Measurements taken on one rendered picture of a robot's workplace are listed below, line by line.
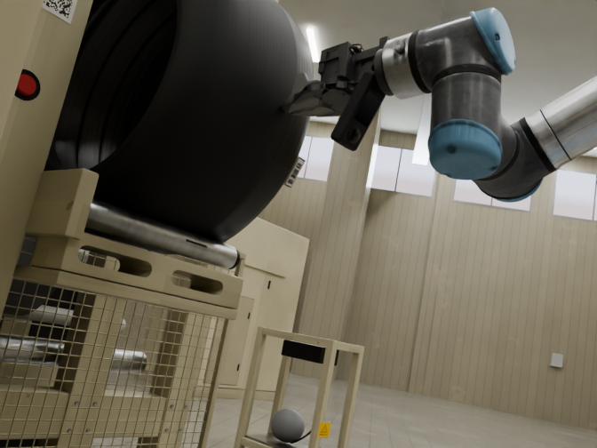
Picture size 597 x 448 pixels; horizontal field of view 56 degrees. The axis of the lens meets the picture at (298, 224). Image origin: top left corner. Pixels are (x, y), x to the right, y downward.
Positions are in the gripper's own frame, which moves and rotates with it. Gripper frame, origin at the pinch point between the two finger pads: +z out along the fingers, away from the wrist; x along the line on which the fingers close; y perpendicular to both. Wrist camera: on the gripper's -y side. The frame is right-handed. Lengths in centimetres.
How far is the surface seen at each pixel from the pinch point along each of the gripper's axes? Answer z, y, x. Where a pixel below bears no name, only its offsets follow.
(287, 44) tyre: 1.1, 13.0, 1.0
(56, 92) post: 22.3, -4.9, 28.9
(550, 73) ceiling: 194, 574, -971
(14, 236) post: 24.9, -27.5, 28.8
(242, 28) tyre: 0.9, 9.3, 12.3
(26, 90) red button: 22.0, -6.8, 33.4
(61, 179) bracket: 17.6, -19.3, 27.5
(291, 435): 162, -76, -219
